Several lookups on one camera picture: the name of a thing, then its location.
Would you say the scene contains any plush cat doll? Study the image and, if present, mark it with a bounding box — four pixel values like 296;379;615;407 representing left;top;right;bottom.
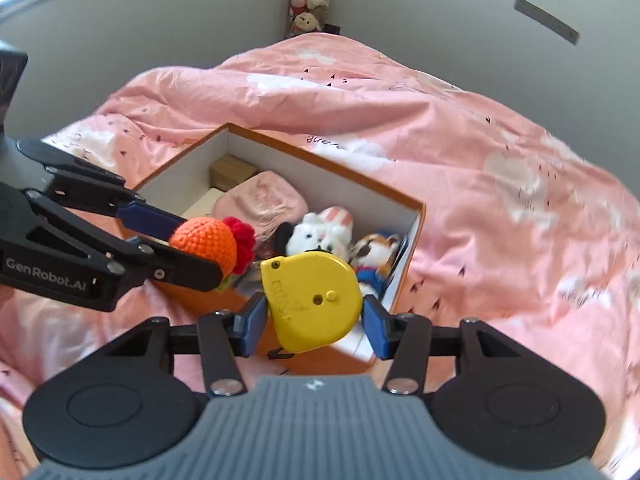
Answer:
347;230;406;298

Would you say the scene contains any yellow orange crochet doll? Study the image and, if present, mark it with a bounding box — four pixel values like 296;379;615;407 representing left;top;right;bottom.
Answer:
167;216;257;291

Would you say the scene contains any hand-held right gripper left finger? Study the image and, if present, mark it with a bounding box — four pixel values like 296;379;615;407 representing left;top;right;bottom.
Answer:
102;291;269;400

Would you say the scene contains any black and white plush toy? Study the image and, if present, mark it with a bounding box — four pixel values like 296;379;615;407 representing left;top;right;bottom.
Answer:
272;206;357;261

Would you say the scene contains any yellow tape measure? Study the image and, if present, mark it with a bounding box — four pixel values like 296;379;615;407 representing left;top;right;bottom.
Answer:
259;250;363;361

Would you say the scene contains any pink card holder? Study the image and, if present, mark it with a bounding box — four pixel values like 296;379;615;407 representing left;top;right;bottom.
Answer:
211;170;309;236

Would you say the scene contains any orange cardboard box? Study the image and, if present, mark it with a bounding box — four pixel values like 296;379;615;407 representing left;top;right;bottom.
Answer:
120;122;427;376

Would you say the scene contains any pink printed blanket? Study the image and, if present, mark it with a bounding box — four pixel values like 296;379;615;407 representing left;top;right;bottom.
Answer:
0;32;640;480

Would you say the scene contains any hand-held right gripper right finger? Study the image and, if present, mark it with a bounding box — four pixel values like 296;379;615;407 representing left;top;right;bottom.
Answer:
362;294;534;398

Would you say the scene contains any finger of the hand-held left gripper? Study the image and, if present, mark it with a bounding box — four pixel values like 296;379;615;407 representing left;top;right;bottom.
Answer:
17;139;187;248
22;187;224;294

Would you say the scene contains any grey wall strip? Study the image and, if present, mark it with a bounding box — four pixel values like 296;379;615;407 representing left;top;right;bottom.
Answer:
514;0;580;46

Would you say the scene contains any small brown cardboard box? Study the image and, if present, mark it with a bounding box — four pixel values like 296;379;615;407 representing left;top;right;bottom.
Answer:
209;155;261;192

